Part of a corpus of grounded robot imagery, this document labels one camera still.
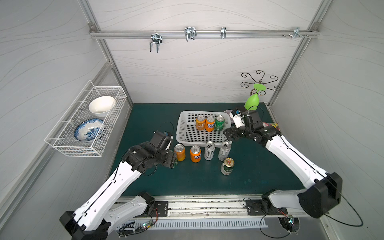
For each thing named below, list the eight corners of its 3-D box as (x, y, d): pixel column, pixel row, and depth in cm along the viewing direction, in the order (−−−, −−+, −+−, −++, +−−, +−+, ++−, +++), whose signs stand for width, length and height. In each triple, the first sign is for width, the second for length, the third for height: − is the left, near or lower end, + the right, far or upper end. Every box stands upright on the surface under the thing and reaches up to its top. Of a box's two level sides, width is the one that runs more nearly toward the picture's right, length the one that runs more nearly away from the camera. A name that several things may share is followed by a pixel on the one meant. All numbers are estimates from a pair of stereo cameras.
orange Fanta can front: (190, 162, 90) (190, 155, 82) (190, 153, 94) (190, 145, 86) (200, 162, 90) (201, 155, 82) (200, 153, 95) (201, 145, 86)
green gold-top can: (221, 175, 86) (224, 168, 78) (220, 165, 90) (222, 157, 82) (231, 175, 86) (235, 168, 78) (230, 165, 90) (233, 157, 82)
